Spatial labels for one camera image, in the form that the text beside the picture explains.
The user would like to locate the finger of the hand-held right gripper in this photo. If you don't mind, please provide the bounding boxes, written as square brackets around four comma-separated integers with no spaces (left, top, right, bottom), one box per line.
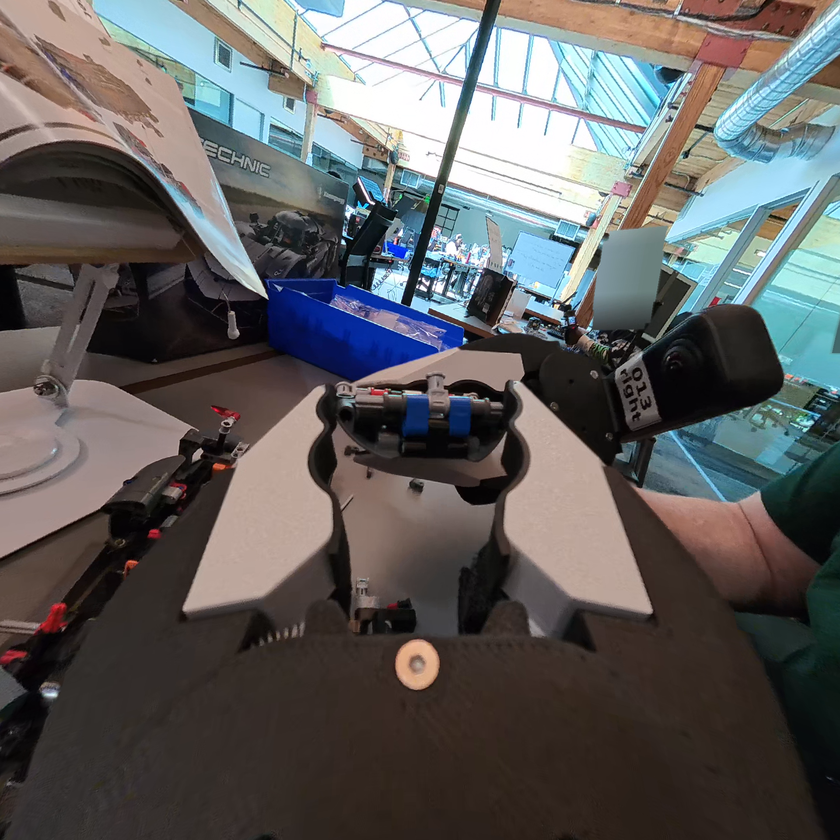
[353,453,509,508]
[351,346,546,395]

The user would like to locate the black lego car model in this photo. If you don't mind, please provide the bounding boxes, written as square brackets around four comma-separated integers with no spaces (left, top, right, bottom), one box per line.
[0,406,252,729]

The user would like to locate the open lego instruction booklet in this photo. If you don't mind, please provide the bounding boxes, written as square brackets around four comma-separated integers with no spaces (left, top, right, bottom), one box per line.
[0,0,271,301]

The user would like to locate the wooden background desk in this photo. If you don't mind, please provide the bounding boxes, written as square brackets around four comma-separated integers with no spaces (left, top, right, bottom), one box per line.
[427,303,506,340]

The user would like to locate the white book stand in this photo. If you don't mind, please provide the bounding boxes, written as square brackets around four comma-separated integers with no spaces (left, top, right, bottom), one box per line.
[0,193,206,562]

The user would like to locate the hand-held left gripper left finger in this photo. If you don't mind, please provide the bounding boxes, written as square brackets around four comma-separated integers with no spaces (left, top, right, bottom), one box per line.
[182,386,350,621]

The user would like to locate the small black cardboard box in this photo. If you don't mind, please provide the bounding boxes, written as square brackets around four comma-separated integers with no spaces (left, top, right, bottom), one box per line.
[466,266,517,325]

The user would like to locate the white whiteboard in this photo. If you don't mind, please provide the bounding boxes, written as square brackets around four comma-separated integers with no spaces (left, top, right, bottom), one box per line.
[507,230,573,291]

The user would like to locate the person's right forearm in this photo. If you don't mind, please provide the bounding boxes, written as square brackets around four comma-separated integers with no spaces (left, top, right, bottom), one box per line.
[638,489,823,619]

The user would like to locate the clear plastic parts bags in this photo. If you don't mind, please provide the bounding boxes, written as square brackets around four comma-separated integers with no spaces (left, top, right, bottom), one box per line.
[327,293,455,350]

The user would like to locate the person's green shirt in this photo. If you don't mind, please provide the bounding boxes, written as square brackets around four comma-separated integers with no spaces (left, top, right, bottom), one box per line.
[734,443,840,834]

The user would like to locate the black office chair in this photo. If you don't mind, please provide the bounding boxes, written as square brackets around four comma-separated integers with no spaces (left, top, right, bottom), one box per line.
[340,202,400,291]

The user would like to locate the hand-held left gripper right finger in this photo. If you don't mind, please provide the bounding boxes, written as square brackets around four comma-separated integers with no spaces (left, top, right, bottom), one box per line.
[493,381,655,623]

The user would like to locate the black vertical pole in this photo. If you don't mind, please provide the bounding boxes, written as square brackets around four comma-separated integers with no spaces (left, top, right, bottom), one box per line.
[399,0,504,309]

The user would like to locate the blue plastic bin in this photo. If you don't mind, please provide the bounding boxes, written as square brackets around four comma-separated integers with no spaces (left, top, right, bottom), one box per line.
[264,278,466,383]

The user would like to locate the silver ventilation duct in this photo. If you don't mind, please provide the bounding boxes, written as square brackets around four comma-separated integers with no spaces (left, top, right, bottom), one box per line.
[713,0,840,165]

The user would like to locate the dark lego set box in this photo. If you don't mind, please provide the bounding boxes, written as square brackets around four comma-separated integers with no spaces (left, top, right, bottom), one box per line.
[88,108,350,366]

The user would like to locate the black and blue lego sub-assembly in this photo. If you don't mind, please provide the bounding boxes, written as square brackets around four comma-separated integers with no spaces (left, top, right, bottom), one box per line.
[333,371,508,462]

